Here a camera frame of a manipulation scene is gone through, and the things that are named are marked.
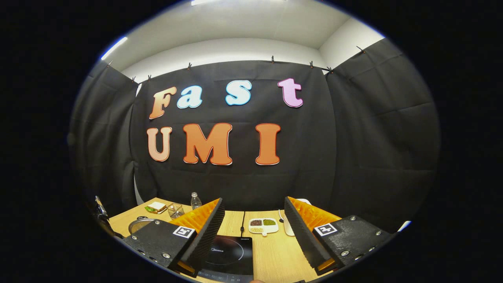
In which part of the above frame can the steel pot with black handle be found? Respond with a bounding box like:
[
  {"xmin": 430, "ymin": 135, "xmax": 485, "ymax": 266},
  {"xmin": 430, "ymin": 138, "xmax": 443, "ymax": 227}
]
[{"xmin": 128, "ymin": 216, "xmax": 157, "ymax": 235}]

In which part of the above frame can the long ceiling light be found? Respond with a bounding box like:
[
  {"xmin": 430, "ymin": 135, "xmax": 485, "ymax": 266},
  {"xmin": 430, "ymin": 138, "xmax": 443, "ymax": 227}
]
[
  {"xmin": 101, "ymin": 37, "xmax": 128, "ymax": 61},
  {"xmin": 191, "ymin": 0, "xmax": 289, "ymax": 5}
]

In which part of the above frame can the wire basket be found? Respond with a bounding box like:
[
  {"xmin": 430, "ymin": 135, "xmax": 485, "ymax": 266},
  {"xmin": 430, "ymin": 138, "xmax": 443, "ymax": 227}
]
[{"xmin": 167, "ymin": 203, "xmax": 185, "ymax": 219}]

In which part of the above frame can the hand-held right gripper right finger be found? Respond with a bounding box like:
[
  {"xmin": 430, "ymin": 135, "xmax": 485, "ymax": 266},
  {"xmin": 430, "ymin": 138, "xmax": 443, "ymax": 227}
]
[{"xmin": 284, "ymin": 196, "xmax": 397, "ymax": 276}]

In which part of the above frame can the white toaster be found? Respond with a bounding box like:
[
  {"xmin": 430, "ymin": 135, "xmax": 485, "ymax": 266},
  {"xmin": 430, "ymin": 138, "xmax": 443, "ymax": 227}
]
[{"xmin": 279, "ymin": 198, "xmax": 312, "ymax": 237}]

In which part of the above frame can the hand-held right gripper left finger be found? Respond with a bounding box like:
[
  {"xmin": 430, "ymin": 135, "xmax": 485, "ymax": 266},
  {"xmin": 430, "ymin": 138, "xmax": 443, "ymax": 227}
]
[{"xmin": 123, "ymin": 198, "xmax": 226, "ymax": 277}]

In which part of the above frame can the white divided bean plate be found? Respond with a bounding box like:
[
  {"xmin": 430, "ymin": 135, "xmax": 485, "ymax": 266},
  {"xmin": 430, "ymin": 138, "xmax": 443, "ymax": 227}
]
[{"xmin": 248, "ymin": 218, "xmax": 279, "ymax": 236}]

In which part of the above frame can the black induction cooktop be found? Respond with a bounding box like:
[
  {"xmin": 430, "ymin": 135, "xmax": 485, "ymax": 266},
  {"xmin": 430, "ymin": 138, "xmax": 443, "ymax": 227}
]
[{"xmin": 198, "ymin": 235, "xmax": 254, "ymax": 283}]

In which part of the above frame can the black backdrop cloth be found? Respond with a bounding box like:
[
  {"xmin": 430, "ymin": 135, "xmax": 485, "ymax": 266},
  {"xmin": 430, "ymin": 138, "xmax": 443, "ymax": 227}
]
[{"xmin": 70, "ymin": 35, "xmax": 441, "ymax": 232}]

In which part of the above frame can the row of black cloth clips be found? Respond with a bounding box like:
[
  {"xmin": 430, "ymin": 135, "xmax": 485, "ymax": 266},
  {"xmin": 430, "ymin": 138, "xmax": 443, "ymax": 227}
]
[{"xmin": 107, "ymin": 45, "xmax": 366, "ymax": 83}]

